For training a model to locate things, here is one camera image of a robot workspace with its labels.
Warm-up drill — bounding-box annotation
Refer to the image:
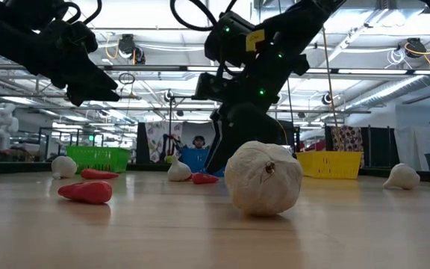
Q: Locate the person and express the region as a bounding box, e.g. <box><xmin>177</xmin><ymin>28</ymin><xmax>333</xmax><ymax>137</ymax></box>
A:
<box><xmin>191</xmin><ymin>134</ymin><xmax>208</xmax><ymax>150</ymax></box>

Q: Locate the white humanoid statue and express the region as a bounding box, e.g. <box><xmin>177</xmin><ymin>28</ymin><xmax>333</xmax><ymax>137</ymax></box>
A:
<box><xmin>0</xmin><ymin>102</ymin><xmax>20</xmax><ymax>151</ymax></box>

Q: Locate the green plastic basket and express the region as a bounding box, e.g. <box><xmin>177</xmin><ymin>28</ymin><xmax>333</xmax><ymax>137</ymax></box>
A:
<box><xmin>65</xmin><ymin>145</ymin><xmax>132</xmax><ymax>174</ymax></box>

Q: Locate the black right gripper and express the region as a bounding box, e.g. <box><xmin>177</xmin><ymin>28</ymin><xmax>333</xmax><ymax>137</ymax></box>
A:
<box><xmin>194</xmin><ymin>37</ymin><xmax>311</xmax><ymax>174</ymax></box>

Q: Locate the floral hanging cloth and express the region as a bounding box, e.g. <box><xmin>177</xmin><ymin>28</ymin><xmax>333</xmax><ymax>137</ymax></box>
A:
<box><xmin>329</xmin><ymin>125</ymin><xmax>366</xmax><ymax>169</ymax></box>

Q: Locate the yellow plastic basket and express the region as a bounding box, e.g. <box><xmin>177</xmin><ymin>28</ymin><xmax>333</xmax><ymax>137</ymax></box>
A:
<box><xmin>296</xmin><ymin>150</ymin><xmax>364</xmax><ymax>180</ymax></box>

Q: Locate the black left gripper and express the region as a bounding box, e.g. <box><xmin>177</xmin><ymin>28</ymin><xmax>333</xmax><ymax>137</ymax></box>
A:
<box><xmin>20</xmin><ymin>20</ymin><xmax>121</xmax><ymax>108</ymax></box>

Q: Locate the black partition panel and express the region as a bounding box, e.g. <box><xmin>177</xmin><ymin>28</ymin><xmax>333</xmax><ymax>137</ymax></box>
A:
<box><xmin>360</xmin><ymin>126</ymin><xmax>401</xmax><ymax>170</ymax></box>

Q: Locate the large cream toy garlic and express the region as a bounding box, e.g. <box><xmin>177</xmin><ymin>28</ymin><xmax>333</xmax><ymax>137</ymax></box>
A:
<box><xmin>224</xmin><ymin>140</ymin><xmax>305</xmax><ymax>217</ymax></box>

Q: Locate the white sheet panel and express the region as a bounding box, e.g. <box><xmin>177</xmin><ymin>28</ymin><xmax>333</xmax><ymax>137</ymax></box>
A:
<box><xmin>393</xmin><ymin>126</ymin><xmax>430</xmax><ymax>172</ymax></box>

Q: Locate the red toy chili pepper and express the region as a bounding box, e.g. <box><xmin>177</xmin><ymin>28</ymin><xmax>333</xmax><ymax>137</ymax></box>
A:
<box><xmin>57</xmin><ymin>180</ymin><xmax>113</xmax><ymax>205</ymax></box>
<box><xmin>80</xmin><ymin>167</ymin><xmax>120</xmax><ymax>180</ymax></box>
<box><xmin>191</xmin><ymin>173</ymin><xmax>220</xmax><ymax>185</ymax></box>

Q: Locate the black ceiling cable reel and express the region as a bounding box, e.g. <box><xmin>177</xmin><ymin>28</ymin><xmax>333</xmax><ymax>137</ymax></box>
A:
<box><xmin>117</xmin><ymin>33</ymin><xmax>147</xmax><ymax>65</ymax></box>
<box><xmin>404</xmin><ymin>37</ymin><xmax>429</xmax><ymax>59</ymax></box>

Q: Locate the blue plastic basket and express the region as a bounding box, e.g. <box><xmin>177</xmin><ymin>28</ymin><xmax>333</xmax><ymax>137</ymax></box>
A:
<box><xmin>179</xmin><ymin>146</ymin><xmax>225</xmax><ymax>178</ymax></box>

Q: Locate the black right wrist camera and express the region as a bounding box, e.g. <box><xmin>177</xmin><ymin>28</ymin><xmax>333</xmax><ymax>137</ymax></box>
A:
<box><xmin>204</xmin><ymin>10</ymin><xmax>257</xmax><ymax>67</ymax></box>

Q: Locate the yellow cable tag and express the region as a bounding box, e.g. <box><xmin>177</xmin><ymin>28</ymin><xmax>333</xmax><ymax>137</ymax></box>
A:
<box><xmin>245</xmin><ymin>28</ymin><xmax>266</xmax><ymax>52</ymax></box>

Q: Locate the patterned hanging banner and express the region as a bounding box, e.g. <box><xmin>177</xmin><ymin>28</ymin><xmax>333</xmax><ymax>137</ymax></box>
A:
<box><xmin>144</xmin><ymin>121</ymin><xmax>184</xmax><ymax>164</ymax></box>

